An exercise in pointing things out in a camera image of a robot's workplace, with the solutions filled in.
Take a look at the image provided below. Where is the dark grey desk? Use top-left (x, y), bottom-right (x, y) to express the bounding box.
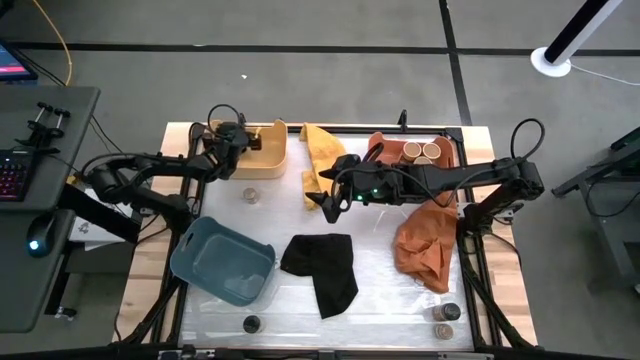
top-left (0, 85), bottom-right (101, 334)

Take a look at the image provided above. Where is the yellow cable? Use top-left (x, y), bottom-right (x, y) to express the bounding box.
top-left (30, 0), bottom-right (74, 87)

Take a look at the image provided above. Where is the backlit black keyboard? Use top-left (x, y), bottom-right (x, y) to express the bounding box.
top-left (0, 148), bottom-right (35, 202)

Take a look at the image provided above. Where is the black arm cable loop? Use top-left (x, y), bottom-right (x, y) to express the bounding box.
top-left (206, 103), bottom-right (247, 132)
top-left (509, 117), bottom-right (547, 162)

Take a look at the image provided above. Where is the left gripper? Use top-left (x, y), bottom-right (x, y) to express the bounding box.
top-left (212, 121), bottom-right (264, 181)

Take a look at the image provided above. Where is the black aluminium table frame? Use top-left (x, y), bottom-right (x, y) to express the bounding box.
top-left (112, 119), bottom-right (539, 360)

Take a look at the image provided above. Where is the black and white pole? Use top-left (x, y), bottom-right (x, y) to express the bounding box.
top-left (543, 0), bottom-right (626, 65)

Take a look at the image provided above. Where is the white floor cable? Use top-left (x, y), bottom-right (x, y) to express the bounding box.
top-left (569, 62), bottom-right (640, 87)

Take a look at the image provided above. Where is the dark side table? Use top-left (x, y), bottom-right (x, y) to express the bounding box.
top-left (551, 124), bottom-right (640, 291)

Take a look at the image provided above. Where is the black computer mouse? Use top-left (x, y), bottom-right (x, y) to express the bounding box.
top-left (25, 212), bottom-right (57, 259)

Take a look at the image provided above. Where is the desk monitor screen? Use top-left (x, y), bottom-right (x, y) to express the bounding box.
top-left (0, 40), bottom-right (39, 82)

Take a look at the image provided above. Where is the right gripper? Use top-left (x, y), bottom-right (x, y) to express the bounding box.
top-left (304, 153), bottom-right (407, 225)

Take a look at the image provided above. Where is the black desk clamp stand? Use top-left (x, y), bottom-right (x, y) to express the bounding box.
top-left (14, 101), bottom-right (72, 151)

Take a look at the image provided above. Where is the blue plastic storage bin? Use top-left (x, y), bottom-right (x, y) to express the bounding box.
top-left (169, 215), bottom-right (277, 308)

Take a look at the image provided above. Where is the orange cloth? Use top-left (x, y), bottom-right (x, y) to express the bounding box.
top-left (392, 192), bottom-right (460, 295)

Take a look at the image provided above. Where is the orange plastic storage bin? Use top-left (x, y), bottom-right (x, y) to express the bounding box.
top-left (367, 130), bottom-right (461, 176)

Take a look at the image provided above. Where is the black cloth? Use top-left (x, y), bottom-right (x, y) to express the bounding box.
top-left (279, 232), bottom-right (360, 320)

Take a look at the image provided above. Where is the yellow cloth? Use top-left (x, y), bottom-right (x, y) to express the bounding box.
top-left (298, 122), bottom-right (348, 211)

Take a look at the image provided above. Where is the white paper sheet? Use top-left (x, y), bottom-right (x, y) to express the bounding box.
top-left (67, 187), bottom-right (141, 251)

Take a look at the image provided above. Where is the red-labelled black-lidded spice jar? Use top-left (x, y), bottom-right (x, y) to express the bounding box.
top-left (432, 302), bottom-right (462, 323)

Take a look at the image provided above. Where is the yellow plastic storage bin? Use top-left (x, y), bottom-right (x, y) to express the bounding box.
top-left (208, 118), bottom-right (290, 181)

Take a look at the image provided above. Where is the white round stand base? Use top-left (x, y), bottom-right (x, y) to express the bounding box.
top-left (530, 46), bottom-right (572, 78)

